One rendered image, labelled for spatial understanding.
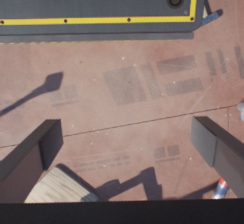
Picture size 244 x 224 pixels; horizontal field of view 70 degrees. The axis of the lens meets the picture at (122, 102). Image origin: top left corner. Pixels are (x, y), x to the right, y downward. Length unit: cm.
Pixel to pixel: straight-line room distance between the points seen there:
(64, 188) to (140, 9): 94
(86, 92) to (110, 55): 20
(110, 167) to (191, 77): 62
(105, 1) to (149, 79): 44
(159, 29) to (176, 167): 76
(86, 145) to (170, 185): 53
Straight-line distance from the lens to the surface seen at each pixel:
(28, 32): 54
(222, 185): 116
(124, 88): 82
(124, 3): 50
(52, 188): 113
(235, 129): 107
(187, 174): 110
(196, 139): 17
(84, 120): 89
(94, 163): 100
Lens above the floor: 80
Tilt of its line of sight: 74 degrees down
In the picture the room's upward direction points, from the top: 178 degrees clockwise
